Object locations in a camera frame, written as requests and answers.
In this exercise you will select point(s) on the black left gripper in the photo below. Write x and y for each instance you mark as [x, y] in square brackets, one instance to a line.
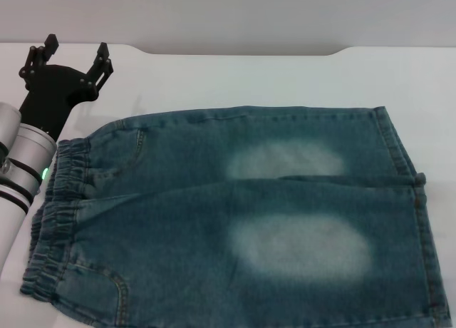
[50, 92]

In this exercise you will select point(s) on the blue denim shorts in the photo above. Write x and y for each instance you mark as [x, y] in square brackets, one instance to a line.
[213, 206]

